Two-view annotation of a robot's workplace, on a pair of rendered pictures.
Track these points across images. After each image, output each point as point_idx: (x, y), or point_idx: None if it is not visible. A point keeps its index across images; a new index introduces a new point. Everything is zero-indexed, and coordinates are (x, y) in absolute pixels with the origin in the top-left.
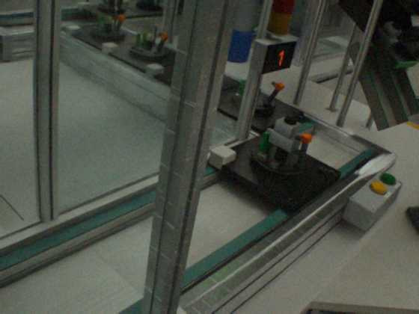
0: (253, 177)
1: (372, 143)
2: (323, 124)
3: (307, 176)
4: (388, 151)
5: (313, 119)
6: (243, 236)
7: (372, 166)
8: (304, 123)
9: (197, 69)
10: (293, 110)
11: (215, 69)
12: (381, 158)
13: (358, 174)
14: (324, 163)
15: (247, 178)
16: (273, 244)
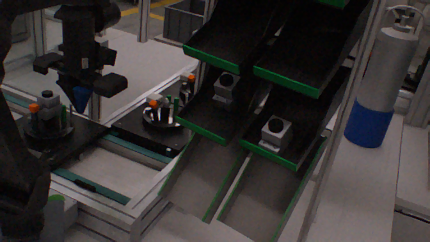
0: (23, 120)
1: (149, 203)
2: (167, 166)
3: (34, 144)
4: (135, 216)
5: (175, 160)
6: None
7: (86, 195)
8: (166, 157)
9: None
10: (176, 143)
11: None
12: (112, 207)
13: (59, 180)
14: (65, 155)
15: (21, 117)
16: None
